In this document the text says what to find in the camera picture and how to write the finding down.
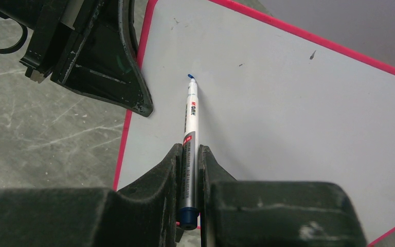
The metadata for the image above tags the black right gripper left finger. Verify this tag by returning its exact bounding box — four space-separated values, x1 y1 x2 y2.
0 144 182 246

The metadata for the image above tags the white blue whiteboard marker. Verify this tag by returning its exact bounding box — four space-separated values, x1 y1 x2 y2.
178 74 200 231

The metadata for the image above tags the pink-framed whiteboard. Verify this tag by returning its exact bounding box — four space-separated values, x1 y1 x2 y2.
113 1 395 243

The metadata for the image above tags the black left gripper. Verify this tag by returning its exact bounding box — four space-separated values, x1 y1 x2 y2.
0 1 153 117

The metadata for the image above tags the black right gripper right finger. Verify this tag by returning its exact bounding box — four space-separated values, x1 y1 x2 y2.
198 145 367 246

